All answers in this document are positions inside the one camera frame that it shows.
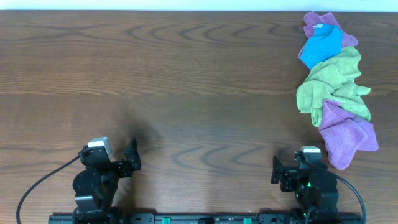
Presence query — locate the purple microfiber cloth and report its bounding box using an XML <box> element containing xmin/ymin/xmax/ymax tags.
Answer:
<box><xmin>318</xmin><ymin>100</ymin><xmax>379</xmax><ymax>170</ymax></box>

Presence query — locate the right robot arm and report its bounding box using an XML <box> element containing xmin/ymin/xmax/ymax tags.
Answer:
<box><xmin>271</xmin><ymin>152</ymin><xmax>338</xmax><ymax>223</ymax></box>

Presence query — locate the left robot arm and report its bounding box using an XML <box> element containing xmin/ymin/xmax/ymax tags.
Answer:
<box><xmin>72</xmin><ymin>137</ymin><xmax>141</xmax><ymax>223</ymax></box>

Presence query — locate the green microfiber cloth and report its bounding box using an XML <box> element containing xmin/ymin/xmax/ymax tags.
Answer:
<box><xmin>296</xmin><ymin>46</ymin><xmax>371</xmax><ymax>127</ymax></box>

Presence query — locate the blue microfiber cloth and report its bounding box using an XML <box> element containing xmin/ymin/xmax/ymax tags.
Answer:
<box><xmin>299</xmin><ymin>24</ymin><xmax>343</xmax><ymax>70</ymax></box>

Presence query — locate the purple cloth under pile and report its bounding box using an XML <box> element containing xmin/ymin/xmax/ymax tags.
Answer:
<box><xmin>298</xmin><ymin>12</ymin><xmax>361</xmax><ymax>58</ymax></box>

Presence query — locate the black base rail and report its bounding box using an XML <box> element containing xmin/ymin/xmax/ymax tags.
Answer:
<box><xmin>48</xmin><ymin>213</ymin><xmax>363</xmax><ymax>224</ymax></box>

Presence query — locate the right black cable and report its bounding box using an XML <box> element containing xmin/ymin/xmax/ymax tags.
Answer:
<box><xmin>300</xmin><ymin>155</ymin><xmax>367</xmax><ymax>224</ymax></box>

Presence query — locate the black cable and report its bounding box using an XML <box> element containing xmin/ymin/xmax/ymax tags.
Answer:
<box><xmin>16</xmin><ymin>155</ymin><xmax>82</xmax><ymax>224</ymax></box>
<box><xmin>300</xmin><ymin>155</ymin><xmax>367</xmax><ymax>224</ymax></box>

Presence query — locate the left black cable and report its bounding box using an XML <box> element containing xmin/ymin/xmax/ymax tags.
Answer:
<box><xmin>16</xmin><ymin>155</ymin><xmax>82</xmax><ymax>224</ymax></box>

